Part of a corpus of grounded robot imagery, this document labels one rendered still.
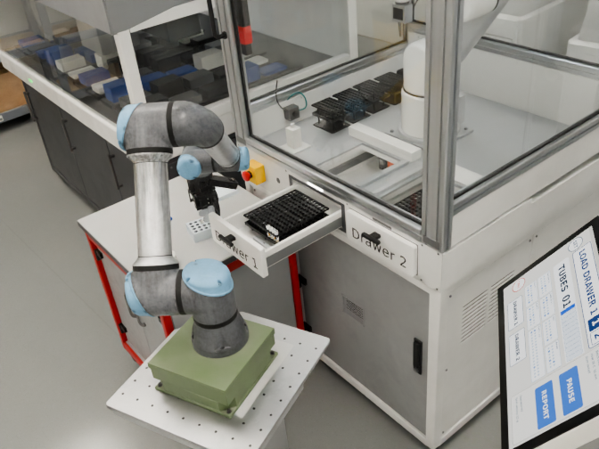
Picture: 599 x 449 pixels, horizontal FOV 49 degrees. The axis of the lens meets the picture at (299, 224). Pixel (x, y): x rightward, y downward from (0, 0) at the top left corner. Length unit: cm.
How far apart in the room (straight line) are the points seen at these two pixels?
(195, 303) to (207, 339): 12
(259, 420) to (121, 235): 103
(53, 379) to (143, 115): 171
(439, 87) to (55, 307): 242
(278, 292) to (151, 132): 103
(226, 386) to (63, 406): 144
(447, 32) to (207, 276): 80
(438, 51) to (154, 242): 82
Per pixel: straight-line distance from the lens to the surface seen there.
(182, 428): 172
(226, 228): 206
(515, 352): 151
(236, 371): 167
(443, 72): 161
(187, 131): 164
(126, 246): 238
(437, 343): 209
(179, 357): 174
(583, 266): 152
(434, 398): 228
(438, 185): 175
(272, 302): 247
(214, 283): 159
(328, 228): 211
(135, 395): 183
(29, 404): 306
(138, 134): 166
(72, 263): 378
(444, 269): 190
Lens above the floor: 206
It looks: 34 degrees down
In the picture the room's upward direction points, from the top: 6 degrees counter-clockwise
